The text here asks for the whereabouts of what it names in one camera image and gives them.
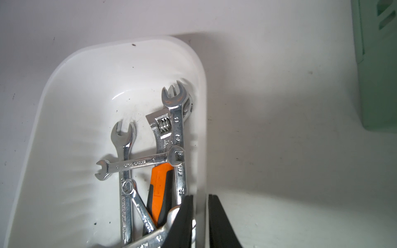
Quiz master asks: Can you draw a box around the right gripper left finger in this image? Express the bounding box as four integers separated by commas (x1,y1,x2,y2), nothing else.
161,195,194,248

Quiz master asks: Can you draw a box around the long silver combination wrench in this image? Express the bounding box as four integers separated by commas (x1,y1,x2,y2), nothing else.
111,121,136,247

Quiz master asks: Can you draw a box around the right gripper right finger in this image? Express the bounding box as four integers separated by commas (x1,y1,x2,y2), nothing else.
208,194,242,248

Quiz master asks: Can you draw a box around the white plastic storage box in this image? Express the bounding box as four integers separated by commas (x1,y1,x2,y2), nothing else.
3,36,207,248

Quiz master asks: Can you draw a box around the small silver open-end wrench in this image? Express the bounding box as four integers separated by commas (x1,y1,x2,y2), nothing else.
95,145,185,181

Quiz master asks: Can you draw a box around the short silver combination wrench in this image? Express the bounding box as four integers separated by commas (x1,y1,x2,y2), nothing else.
122,179,157,233

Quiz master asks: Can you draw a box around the orange handled adjustable wrench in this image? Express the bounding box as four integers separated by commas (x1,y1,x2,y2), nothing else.
146,88,192,228

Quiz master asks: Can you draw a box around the green plastic file organizer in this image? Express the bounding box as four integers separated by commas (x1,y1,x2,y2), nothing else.
351,1,397,133

